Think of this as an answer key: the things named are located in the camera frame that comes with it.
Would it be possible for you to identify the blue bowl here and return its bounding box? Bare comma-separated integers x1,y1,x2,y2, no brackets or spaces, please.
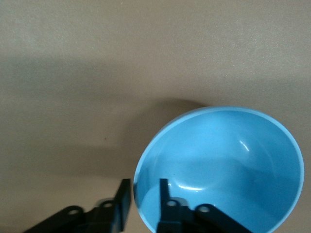
133,105,306,233

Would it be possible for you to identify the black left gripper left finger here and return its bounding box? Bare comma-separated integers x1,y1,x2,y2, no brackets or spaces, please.
24,178,133,233

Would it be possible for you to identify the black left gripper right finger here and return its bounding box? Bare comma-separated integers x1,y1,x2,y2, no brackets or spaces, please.
156,178,258,233

